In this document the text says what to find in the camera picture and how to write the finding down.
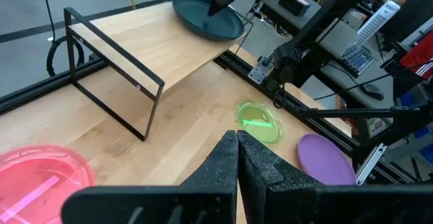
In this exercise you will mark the silver aluminium strip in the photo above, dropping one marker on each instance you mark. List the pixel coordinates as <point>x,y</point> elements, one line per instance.
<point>370,164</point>

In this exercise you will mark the green translucent plate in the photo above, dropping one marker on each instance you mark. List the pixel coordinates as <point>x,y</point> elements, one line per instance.
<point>260,131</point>

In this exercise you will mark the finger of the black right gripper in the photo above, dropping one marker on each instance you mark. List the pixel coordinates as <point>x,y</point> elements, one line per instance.
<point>218,7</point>

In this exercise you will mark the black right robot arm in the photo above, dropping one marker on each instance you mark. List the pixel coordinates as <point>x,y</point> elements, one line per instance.
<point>304,48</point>

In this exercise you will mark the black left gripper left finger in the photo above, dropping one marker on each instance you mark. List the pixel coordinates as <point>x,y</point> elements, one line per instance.
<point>209,203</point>

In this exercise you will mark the purple plate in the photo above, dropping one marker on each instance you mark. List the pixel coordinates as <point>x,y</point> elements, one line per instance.
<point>324,163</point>

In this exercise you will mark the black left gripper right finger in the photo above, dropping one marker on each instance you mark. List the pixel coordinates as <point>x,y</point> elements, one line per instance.
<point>287,203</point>

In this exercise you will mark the computer keyboard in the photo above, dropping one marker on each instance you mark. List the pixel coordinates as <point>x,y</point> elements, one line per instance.
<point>357,60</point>

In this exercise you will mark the black aluminium rig frame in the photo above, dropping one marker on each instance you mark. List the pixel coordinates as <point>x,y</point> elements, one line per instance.
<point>50,85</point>

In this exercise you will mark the red striped jacket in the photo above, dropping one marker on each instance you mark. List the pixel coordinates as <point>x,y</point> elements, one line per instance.
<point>419,56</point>

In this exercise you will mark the dark teal plate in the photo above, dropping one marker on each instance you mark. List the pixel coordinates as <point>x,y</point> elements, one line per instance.
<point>203,21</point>

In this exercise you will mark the black computer mouse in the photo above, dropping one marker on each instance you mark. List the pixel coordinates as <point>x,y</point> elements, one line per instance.
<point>372,92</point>

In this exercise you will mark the red translucent plate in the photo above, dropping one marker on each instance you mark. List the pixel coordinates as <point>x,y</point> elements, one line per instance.
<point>34,183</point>

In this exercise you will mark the grey desk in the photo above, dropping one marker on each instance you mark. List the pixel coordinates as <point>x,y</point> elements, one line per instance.
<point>338,38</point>

